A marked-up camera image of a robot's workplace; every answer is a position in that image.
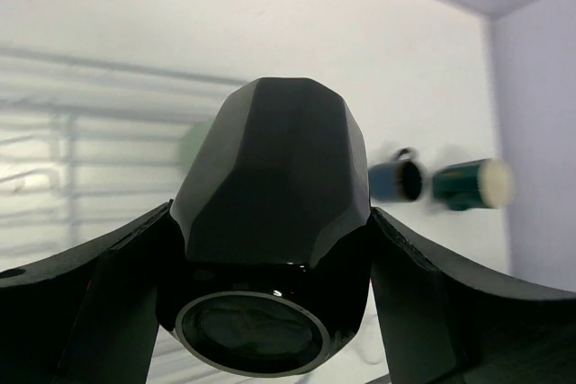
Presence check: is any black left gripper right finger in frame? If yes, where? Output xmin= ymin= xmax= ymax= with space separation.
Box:
xmin=369 ymin=209 xmax=575 ymax=383

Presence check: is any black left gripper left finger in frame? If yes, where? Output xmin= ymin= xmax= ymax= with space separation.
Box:
xmin=1 ymin=203 xmax=178 ymax=383

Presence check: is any black mug cream interior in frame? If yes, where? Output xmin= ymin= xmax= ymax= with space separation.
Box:
xmin=157 ymin=77 xmax=371 ymax=378

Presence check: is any light green plastic cup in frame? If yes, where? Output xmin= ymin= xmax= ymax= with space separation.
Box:
xmin=176 ymin=119 xmax=213 ymax=174

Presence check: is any dark green mug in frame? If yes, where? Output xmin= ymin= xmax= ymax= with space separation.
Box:
xmin=431 ymin=158 xmax=514 ymax=211

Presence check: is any dark blue mug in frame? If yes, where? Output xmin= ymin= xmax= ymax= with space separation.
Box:
xmin=368 ymin=147 xmax=425 ymax=203

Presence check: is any clear wire dish rack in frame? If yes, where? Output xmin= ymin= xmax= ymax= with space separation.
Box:
xmin=1 ymin=44 xmax=243 ymax=270

